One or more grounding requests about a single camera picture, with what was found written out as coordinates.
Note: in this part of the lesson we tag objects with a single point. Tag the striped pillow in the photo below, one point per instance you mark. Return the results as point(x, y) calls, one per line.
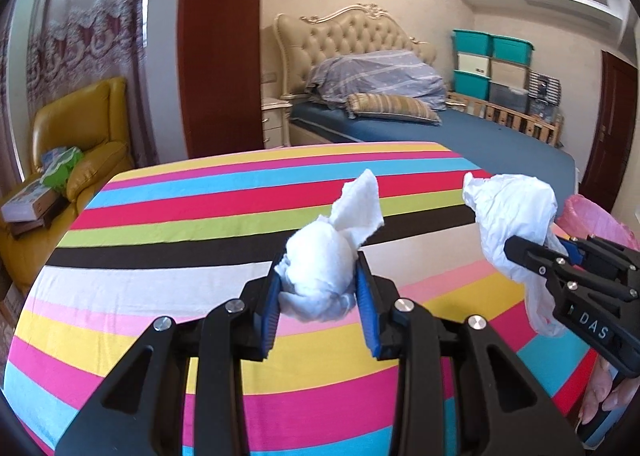
point(395, 108)

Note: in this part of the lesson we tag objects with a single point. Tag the white plastic bag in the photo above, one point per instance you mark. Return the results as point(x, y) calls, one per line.
point(510, 206)

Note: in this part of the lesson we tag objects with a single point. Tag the wooden crib rail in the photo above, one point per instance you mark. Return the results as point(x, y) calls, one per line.
point(515, 118)

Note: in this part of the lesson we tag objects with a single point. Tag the flat white box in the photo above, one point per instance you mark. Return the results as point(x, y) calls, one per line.
point(27, 201)

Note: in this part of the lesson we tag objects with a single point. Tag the cream nightstand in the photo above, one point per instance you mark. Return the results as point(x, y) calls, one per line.
point(275, 123)

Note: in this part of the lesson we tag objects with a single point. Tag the brown flat box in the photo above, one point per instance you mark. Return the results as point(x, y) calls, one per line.
point(45, 221)

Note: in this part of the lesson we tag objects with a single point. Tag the green packet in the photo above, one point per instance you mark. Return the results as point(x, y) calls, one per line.
point(62, 168)

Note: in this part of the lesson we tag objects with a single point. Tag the yellow leather armchair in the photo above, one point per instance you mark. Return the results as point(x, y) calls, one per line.
point(85, 111)

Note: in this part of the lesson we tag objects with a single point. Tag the white tissue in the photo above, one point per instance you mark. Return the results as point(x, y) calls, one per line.
point(320, 256)

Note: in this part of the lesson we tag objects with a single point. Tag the striped cloth covered table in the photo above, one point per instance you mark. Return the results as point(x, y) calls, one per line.
point(175, 236)

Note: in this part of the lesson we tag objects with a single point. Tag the cardboard box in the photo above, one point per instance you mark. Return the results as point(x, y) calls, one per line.
point(10, 308)

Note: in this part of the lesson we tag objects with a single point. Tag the brown wooden door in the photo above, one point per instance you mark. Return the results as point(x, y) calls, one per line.
point(612, 131)

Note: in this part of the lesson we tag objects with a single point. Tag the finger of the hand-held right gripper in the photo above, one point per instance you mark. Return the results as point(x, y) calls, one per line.
point(595, 251)
point(535, 256)

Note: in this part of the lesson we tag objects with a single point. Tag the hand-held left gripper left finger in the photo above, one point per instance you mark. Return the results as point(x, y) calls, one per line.
point(270, 308)

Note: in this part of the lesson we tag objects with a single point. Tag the beige tufted headboard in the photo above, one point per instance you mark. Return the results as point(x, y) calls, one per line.
point(340, 36)

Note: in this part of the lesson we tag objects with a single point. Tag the checkered bag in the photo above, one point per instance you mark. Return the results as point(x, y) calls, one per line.
point(545, 86)

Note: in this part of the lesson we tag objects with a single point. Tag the grey blue duvet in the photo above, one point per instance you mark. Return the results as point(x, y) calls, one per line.
point(380, 76)

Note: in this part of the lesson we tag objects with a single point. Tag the patterned lace curtain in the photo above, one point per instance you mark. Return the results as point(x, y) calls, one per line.
point(12, 111)
point(85, 11)

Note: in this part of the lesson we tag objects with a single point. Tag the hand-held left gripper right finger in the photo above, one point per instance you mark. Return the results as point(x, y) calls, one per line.
point(367, 306)

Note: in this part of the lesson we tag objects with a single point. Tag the stack of plastic storage boxes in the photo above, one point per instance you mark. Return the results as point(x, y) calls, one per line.
point(492, 68)

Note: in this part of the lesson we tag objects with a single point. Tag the brown wooden wardrobe panel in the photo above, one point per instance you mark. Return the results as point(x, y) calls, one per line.
point(220, 46)

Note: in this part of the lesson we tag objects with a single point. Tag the bed with blue sheet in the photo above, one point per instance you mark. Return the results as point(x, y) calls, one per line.
point(490, 141)

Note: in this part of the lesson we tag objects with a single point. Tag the person's right hand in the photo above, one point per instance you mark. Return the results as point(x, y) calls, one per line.
point(607, 393)

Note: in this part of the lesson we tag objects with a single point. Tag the pink trash bin bag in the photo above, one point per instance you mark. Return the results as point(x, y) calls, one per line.
point(595, 218)

